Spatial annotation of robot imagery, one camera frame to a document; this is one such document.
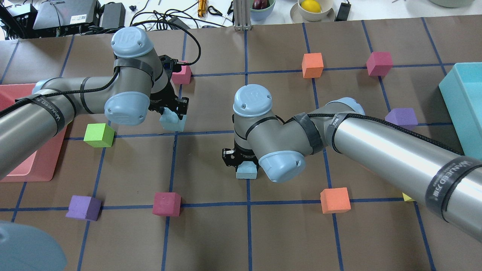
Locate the small black power brick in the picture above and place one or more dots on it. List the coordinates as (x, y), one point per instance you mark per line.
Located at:
(344, 11)

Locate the black power adapter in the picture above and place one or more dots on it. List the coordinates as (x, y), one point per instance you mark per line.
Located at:
(113, 15)

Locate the blue-grey robot joint cap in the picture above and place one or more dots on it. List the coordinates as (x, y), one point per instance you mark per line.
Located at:
(26, 248)

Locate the yellow foam block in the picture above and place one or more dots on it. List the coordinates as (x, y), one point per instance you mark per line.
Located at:
(407, 198)

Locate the black electronics box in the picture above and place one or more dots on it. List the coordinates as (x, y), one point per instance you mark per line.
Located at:
(67, 15)

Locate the light blue plastic bin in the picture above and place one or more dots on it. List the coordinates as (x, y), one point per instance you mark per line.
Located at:
(462, 92)

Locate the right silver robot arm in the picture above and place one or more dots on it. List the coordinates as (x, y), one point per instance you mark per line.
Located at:
(442, 179)

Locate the green foam block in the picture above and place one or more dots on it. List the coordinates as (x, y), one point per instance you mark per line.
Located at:
(99, 135)

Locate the crimson foam block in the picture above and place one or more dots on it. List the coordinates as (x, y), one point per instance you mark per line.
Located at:
(167, 204)
(379, 63)

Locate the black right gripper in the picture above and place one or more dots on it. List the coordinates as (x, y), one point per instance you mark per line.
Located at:
(244, 154)

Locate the orange foam block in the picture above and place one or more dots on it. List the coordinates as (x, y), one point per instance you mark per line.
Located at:
(335, 200)
(312, 65)

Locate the blue bowl with fruit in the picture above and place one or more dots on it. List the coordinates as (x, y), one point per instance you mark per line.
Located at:
(261, 9)

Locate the light blue foam block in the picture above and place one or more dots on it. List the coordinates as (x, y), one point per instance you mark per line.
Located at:
(247, 170)
(171, 121)

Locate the pink foam block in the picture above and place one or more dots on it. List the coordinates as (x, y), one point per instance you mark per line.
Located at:
(181, 74)

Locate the aluminium extrusion post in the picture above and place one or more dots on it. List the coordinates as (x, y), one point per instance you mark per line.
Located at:
(242, 15)

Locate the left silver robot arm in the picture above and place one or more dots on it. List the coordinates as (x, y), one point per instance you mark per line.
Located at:
(141, 82)

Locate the bowl with yellow lemon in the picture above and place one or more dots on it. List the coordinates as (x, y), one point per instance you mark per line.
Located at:
(312, 11)

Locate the purple foam block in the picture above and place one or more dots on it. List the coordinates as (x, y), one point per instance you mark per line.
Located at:
(403, 117)
(84, 208)

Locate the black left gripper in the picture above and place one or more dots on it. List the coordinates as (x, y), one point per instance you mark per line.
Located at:
(164, 95)

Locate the pink plastic bin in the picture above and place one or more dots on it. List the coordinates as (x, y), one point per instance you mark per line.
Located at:
(32, 132)

